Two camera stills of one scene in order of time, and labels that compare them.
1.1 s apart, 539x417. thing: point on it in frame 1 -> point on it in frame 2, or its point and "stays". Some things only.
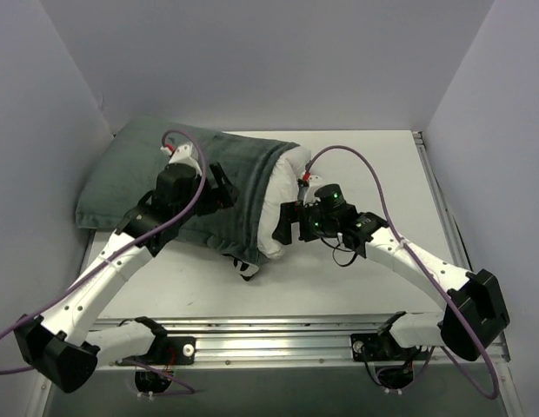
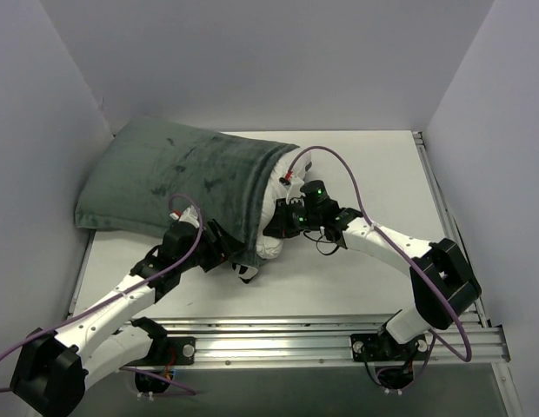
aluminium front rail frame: x=242 y=340 stays
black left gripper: x=217 y=189 -> x=223 y=250
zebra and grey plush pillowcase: x=124 y=173 stays
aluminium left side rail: x=87 y=251 stays
